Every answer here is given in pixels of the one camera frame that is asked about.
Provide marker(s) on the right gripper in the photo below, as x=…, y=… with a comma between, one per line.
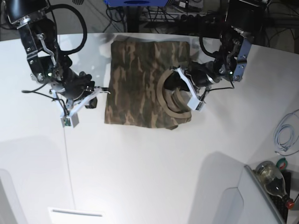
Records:
x=75, y=85

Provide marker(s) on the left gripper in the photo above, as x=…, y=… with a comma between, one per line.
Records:
x=202, y=75

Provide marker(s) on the camouflage t-shirt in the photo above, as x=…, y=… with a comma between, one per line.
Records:
x=137, y=94

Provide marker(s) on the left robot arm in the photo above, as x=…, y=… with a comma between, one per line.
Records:
x=226, y=38

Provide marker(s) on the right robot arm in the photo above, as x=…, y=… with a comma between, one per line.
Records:
x=48, y=63

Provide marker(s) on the black power strip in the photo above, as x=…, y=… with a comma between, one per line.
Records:
x=210, y=18

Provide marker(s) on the clear plastic bottle red cap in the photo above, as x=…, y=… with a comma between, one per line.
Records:
x=273, y=182

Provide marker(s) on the green tape roll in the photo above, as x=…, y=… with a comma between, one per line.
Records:
x=282, y=164

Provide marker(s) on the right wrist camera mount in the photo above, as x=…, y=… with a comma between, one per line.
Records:
x=70, y=108

